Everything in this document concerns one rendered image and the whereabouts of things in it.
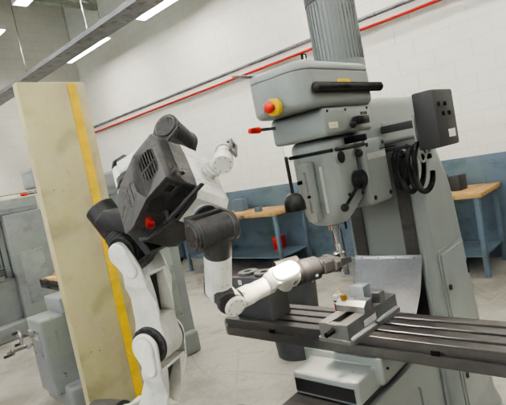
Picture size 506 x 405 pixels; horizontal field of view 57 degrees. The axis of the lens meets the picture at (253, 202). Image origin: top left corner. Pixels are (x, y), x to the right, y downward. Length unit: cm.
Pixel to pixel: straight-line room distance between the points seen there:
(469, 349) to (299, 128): 89
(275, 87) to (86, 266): 185
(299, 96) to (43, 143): 183
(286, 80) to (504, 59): 445
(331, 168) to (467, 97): 436
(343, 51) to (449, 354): 115
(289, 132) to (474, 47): 442
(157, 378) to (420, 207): 124
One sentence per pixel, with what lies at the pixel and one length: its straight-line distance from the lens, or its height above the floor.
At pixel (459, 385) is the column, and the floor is 49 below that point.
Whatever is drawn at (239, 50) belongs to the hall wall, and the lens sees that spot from 777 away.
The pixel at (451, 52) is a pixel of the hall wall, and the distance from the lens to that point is 602.
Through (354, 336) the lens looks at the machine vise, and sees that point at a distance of 170.
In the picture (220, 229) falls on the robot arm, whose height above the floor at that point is 141.
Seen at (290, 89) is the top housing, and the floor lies 180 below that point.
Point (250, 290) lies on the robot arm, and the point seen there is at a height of 116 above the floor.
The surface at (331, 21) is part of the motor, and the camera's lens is 196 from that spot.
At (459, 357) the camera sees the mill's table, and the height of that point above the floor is 88.
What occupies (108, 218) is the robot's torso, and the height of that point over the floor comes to 150.
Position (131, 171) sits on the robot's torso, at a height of 164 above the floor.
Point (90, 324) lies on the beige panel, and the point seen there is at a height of 82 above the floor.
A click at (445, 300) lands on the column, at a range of 219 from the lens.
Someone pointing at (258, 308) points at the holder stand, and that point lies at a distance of 207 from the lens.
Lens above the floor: 158
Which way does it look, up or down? 5 degrees down
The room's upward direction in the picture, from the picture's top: 11 degrees counter-clockwise
